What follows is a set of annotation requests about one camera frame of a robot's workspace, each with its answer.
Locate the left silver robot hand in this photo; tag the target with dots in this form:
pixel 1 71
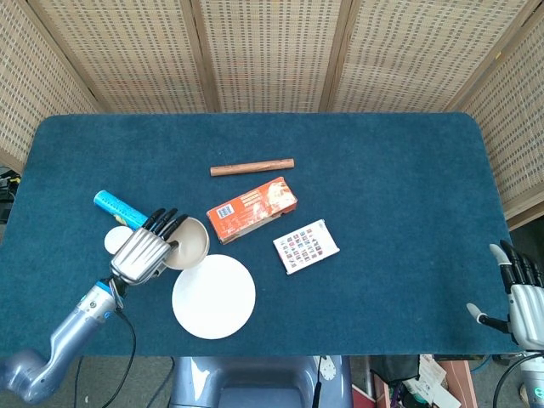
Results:
pixel 140 255

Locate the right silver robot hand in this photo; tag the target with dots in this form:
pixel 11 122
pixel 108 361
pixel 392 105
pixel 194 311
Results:
pixel 525 306

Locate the flower print paper cup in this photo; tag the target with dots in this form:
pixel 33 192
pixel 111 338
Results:
pixel 115 240

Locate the beige plastic bowl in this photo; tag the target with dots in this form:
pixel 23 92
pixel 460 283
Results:
pixel 191 246

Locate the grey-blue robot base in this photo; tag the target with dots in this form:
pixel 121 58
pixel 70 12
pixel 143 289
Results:
pixel 255 382

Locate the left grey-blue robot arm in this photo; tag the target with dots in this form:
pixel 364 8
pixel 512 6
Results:
pixel 72 331

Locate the white paper plate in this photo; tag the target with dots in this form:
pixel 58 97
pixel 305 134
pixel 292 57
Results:
pixel 214 297

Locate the blue cling film roll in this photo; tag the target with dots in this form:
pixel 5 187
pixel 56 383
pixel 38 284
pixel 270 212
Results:
pixel 117 206

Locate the orange snack box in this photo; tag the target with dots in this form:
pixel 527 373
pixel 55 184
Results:
pixel 251 208

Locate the brown wooden rolling pin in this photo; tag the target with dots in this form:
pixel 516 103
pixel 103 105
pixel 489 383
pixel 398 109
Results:
pixel 251 167

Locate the white picture card box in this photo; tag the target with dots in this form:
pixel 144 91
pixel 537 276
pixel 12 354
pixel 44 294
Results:
pixel 306 246

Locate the red box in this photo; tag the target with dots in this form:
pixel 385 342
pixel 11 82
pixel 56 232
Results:
pixel 365 397

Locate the teal tablecloth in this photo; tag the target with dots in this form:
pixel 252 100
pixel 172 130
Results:
pixel 382 170

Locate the woven bamboo folding screen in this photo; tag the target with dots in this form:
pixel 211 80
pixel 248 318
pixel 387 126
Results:
pixel 272 51

